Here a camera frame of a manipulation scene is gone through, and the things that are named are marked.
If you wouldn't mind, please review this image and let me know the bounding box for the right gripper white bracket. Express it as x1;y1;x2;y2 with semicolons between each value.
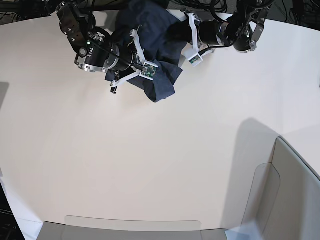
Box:
110;29;158;94

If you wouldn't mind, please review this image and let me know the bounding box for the clear acrylic right panel bracket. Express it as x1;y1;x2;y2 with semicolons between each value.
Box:
241;163;281;231

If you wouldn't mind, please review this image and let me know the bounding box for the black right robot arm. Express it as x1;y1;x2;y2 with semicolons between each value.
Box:
56;0;158;94

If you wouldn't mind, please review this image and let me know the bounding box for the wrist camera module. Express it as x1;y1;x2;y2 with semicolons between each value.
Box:
188;53;203;67
139;61;158;81

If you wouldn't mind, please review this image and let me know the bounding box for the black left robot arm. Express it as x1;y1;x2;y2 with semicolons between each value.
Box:
181;0;274;67

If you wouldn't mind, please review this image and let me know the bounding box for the dark blue t-shirt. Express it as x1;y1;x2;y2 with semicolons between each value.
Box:
115;0;187;103

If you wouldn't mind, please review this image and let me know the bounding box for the grey partition panel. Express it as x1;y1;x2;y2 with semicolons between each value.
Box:
241;136;320;240
37;222;229;240

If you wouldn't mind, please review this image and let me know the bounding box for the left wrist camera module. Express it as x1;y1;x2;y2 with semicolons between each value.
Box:
188;53;203;67

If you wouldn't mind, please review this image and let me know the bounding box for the grey front partition panel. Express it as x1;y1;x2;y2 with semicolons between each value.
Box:
37;222;229;240

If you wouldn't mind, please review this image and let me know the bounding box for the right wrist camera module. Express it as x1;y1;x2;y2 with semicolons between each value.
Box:
139;61;158;81

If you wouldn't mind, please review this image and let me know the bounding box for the grey right side partition panel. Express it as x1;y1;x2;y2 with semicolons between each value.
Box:
241;136;320;240

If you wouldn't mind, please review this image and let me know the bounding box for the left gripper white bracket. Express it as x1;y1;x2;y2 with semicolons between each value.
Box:
182;13;215;61

